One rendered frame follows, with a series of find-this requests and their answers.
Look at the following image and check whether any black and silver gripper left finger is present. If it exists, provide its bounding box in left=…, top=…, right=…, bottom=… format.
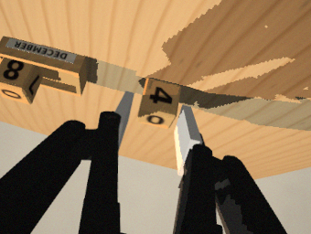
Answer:
left=0, top=91, right=134, bottom=234

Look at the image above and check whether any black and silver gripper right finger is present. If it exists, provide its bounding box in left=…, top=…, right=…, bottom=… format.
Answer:
left=173, top=104, right=287, bottom=234

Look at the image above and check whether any orange wooden cube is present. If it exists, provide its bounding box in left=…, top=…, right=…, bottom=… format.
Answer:
left=0, top=57, right=43, bottom=104
left=137, top=78, right=181, bottom=129

